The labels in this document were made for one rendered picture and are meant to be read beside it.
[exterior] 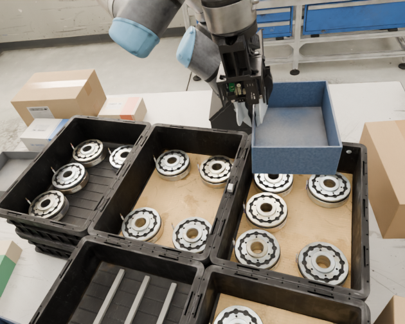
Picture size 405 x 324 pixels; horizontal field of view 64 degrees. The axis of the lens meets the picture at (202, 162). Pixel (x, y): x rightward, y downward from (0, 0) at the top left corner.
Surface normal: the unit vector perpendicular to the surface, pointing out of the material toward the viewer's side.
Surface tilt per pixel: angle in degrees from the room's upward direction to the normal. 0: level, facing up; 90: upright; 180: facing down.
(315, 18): 90
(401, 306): 0
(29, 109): 90
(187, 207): 0
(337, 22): 90
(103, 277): 0
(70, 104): 90
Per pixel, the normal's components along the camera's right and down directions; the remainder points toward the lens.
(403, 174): -0.14, -0.68
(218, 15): -0.44, 0.71
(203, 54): 0.17, 0.45
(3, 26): -0.13, 0.73
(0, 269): 0.99, -0.07
